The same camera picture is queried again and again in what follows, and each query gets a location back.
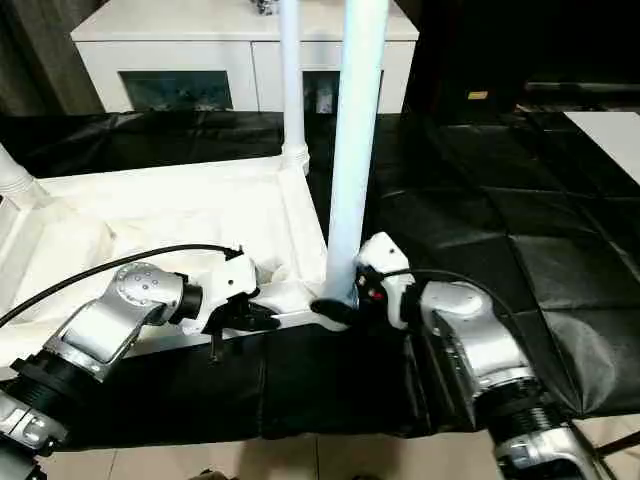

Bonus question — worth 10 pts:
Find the white plastic table leg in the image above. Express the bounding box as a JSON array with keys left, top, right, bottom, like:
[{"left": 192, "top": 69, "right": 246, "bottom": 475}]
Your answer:
[
  {"left": 322, "top": 0, "right": 392, "bottom": 309},
  {"left": 277, "top": 0, "right": 309, "bottom": 166},
  {"left": 0, "top": 143, "right": 36, "bottom": 204}
]

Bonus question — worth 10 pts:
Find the grey curtain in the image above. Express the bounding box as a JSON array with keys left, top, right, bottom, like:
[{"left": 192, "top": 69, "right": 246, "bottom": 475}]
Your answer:
[{"left": 0, "top": 0, "right": 104, "bottom": 117}]

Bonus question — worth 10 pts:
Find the white sideboard with glass doors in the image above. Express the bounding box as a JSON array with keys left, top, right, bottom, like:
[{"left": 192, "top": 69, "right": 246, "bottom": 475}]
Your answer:
[{"left": 69, "top": 0, "right": 420, "bottom": 115}]

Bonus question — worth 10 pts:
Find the white flat board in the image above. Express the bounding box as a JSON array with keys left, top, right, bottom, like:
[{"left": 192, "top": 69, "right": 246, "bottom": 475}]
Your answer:
[{"left": 563, "top": 110, "right": 640, "bottom": 187}]

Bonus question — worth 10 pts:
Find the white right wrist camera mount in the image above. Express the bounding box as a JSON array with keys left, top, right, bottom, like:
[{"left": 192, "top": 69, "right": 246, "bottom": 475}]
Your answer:
[{"left": 355, "top": 232, "right": 417, "bottom": 330}]

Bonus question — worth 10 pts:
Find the white plastic table top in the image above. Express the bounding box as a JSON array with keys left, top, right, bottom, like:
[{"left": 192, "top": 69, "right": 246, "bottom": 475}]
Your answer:
[{"left": 0, "top": 149, "right": 354, "bottom": 384}]

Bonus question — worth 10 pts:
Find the black plastic cover mat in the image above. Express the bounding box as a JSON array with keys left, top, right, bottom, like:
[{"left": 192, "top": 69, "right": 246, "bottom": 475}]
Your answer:
[{"left": 0, "top": 109, "right": 640, "bottom": 441}]

